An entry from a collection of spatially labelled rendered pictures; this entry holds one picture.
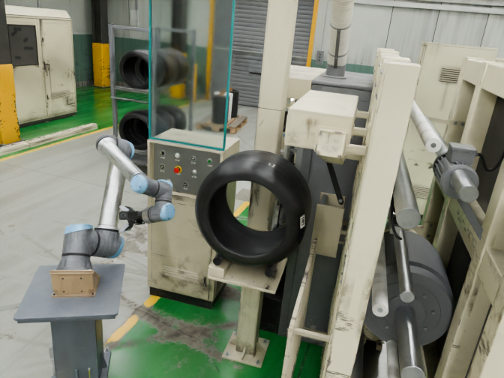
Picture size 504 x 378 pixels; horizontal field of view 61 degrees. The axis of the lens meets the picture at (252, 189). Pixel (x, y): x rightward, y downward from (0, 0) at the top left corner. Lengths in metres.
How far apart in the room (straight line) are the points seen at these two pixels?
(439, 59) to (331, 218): 3.25
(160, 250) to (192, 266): 0.27
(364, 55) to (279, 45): 8.85
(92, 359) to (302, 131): 1.84
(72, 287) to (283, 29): 1.74
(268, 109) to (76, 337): 1.65
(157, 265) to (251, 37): 8.94
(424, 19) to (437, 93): 5.86
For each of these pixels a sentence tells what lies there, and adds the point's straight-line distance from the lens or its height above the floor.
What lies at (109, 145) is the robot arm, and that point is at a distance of 2.61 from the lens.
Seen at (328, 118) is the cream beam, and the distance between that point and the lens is 1.62.
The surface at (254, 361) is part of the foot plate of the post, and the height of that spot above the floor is 0.01.
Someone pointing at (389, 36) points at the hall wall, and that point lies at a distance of 11.02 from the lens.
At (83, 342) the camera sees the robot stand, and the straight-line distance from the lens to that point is 2.72.
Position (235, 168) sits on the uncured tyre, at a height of 1.42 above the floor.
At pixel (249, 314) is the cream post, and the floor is 0.34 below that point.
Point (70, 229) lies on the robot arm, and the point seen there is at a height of 0.91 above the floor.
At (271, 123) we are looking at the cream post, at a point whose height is 1.58.
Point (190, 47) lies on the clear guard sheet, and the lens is 2.82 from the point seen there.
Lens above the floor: 2.06
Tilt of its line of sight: 21 degrees down
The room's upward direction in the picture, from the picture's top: 5 degrees clockwise
